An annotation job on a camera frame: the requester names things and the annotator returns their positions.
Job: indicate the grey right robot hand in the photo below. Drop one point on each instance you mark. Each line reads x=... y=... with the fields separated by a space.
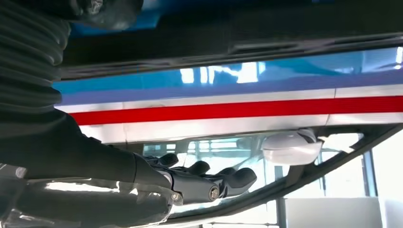
x=78 y=163

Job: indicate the white car with red stripe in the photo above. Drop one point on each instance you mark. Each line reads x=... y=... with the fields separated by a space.
x=220 y=110

